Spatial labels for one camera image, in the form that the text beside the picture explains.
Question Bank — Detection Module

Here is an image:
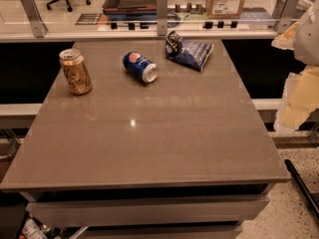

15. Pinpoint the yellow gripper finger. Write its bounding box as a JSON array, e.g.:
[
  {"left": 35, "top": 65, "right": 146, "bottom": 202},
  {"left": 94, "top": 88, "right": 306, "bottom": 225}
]
[
  {"left": 271, "top": 22, "right": 298, "bottom": 50},
  {"left": 274, "top": 66, "right": 319, "bottom": 132}
]

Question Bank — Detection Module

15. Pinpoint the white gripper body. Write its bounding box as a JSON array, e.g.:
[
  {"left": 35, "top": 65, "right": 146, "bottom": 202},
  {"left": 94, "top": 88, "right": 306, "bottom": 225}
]
[{"left": 294, "top": 0, "right": 319, "bottom": 66}]

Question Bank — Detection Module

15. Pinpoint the blue pepsi can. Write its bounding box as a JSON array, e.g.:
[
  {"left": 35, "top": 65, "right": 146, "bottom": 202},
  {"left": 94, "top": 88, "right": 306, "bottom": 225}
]
[{"left": 123, "top": 51, "right": 159, "bottom": 84}]

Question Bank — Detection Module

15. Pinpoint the gold soda can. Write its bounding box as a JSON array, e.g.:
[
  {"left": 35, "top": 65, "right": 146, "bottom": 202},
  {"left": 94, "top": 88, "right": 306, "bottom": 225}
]
[{"left": 59, "top": 48, "right": 93, "bottom": 95}]

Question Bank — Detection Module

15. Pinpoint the cardboard box with label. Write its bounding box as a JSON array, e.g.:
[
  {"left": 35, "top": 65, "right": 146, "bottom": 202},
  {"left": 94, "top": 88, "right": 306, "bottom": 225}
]
[{"left": 205, "top": 0, "right": 245, "bottom": 19}]

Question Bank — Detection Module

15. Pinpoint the black pole on floor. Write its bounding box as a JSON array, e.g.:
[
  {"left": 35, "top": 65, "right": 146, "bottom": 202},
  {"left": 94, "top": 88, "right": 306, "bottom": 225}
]
[{"left": 284, "top": 159, "right": 319, "bottom": 221}]

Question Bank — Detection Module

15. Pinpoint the blue chip bag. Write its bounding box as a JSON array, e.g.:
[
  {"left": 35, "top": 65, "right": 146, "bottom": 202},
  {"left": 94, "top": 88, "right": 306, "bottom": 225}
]
[{"left": 164, "top": 31, "right": 214, "bottom": 72}]

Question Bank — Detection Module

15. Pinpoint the dark open tray box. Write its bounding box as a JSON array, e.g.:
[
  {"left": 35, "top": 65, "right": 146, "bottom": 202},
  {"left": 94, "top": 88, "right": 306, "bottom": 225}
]
[{"left": 102, "top": 0, "right": 160, "bottom": 13}]

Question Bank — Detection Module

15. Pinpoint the right metal glass bracket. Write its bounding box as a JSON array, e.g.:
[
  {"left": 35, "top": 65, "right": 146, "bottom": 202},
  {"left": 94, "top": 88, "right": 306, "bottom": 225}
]
[{"left": 272, "top": 0, "right": 299, "bottom": 34}]

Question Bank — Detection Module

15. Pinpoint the metal glass bracket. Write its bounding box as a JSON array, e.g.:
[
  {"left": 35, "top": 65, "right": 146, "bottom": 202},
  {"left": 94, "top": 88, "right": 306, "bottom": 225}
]
[
  {"left": 20, "top": 0, "right": 47, "bottom": 38},
  {"left": 272, "top": 0, "right": 299, "bottom": 34},
  {"left": 157, "top": 0, "right": 167, "bottom": 36}
]

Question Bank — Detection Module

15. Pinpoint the middle metal glass bracket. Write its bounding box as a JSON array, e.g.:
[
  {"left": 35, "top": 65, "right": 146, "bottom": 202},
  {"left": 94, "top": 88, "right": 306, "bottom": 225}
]
[{"left": 157, "top": 0, "right": 167, "bottom": 36}]

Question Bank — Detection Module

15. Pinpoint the left metal glass bracket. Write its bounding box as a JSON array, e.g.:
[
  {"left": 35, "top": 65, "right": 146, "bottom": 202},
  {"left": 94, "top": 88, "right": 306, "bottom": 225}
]
[{"left": 20, "top": 0, "right": 47, "bottom": 38}]

